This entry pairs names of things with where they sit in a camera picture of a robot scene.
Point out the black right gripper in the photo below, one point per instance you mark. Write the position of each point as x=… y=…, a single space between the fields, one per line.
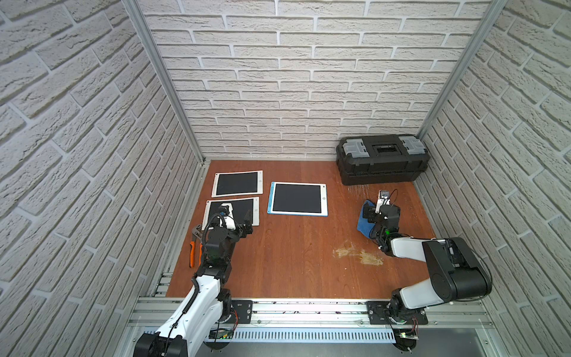
x=371 y=210

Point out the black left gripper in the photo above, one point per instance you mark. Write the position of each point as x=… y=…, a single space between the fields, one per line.
x=241 y=227

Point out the blue microfiber cloth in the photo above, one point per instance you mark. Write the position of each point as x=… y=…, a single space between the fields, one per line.
x=367 y=219

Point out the large white drawing tablet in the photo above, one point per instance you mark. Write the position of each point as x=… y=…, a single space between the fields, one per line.
x=242 y=210

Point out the blue framed drawing tablet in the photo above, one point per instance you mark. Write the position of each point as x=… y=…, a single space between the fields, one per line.
x=298 y=199

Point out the small white drawing tablet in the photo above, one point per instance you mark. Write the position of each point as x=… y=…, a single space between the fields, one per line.
x=238 y=184

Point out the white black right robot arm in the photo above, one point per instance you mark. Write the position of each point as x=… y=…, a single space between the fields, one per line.
x=455 y=273

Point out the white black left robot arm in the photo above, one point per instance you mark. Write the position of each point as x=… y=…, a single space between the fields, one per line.
x=208 y=302

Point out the black plastic toolbox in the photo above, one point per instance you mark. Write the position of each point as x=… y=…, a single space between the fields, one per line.
x=381 y=159

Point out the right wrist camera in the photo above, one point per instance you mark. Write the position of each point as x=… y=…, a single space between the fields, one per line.
x=383 y=201

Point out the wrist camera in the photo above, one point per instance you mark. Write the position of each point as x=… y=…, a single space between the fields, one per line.
x=383 y=201
x=226 y=213

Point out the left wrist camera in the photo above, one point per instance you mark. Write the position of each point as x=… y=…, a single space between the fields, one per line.
x=226 y=213

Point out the orange handled pliers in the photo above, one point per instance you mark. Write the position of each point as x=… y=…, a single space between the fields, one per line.
x=196 y=247

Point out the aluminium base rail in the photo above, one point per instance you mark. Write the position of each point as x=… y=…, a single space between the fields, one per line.
x=338 y=321

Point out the right aluminium corner post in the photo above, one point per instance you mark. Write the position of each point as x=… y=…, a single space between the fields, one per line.
x=473 y=46

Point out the aluminium corner post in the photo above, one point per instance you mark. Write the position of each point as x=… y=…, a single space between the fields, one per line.
x=473 y=46
x=147 y=40

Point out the left aluminium corner post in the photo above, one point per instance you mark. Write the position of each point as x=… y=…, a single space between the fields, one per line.
x=147 y=40

